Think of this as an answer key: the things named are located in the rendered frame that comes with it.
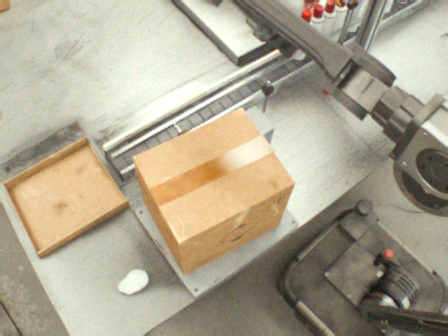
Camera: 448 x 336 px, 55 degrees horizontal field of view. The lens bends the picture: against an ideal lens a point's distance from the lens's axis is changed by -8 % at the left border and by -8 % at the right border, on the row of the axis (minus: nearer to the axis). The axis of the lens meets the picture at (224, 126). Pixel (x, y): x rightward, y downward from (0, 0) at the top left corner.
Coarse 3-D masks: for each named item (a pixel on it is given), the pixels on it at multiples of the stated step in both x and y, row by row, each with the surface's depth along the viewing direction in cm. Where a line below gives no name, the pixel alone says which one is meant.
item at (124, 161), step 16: (416, 0) 180; (384, 16) 172; (288, 64) 156; (304, 64) 156; (240, 80) 151; (256, 80) 151; (272, 80) 152; (208, 96) 147; (240, 96) 147; (176, 112) 143; (208, 112) 144; (192, 128) 140; (144, 144) 136; (112, 160) 133; (128, 160) 133
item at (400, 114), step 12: (396, 84) 75; (384, 96) 73; (396, 96) 73; (408, 96) 74; (384, 108) 73; (396, 108) 72; (408, 108) 71; (420, 108) 71; (432, 108) 69; (384, 120) 74; (396, 120) 72; (408, 120) 71; (420, 120) 67; (384, 132) 75; (396, 132) 72; (408, 132) 70; (396, 144) 73; (396, 156) 75
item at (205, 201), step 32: (224, 128) 112; (256, 128) 112; (160, 160) 106; (192, 160) 107; (224, 160) 107; (256, 160) 107; (160, 192) 102; (192, 192) 102; (224, 192) 102; (256, 192) 103; (288, 192) 107; (160, 224) 112; (192, 224) 98; (224, 224) 101; (256, 224) 114; (192, 256) 108
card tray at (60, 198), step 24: (72, 144) 137; (48, 168) 136; (72, 168) 136; (96, 168) 136; (24, 192) 131; (48, 192) 131; (72, 192) 132; (96, 192) 132; (120, 192) 132; (24, 216) 126; (48, 216) 127; (72, 216) 127; (96, 216) 128; (48, 240) 123
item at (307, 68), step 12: (420, 0) 180; (408, 12) 178; (384, 24) 172; (348, 48) 167; (300, 72) 155; (276, 84) 151; (288, 84) 156; (252, 96) 148; (264, 96) 151; (240, 108) 147; (132, 168) 132
